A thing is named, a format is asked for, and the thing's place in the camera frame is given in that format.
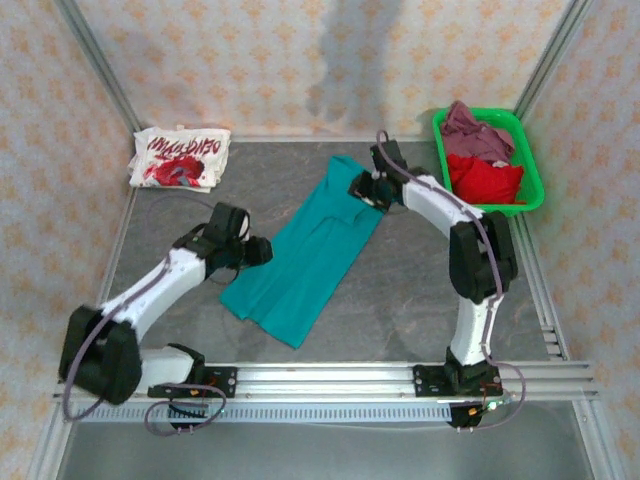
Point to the teal t-shirt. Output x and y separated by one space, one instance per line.
300 270

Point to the mauve t-shirt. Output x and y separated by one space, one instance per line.
470 142

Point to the white t-shirt with red print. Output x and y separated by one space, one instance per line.
175 160

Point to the green plastic basket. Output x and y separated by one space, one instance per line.
534 180

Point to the small circuit board with LED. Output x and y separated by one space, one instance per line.
492 405

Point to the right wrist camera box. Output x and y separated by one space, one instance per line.
369 201

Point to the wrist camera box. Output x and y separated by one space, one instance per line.
244 227
369 201

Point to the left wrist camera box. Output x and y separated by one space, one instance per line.
244 227

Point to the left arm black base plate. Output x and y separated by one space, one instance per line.
225 382

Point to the aluminium mounting rail beam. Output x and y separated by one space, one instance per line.
325 380

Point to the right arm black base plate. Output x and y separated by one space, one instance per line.
425 382

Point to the aluminium frame post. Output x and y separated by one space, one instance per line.
100 65
550 50

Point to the aluminium frame leg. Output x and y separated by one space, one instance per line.
50 445
592 445

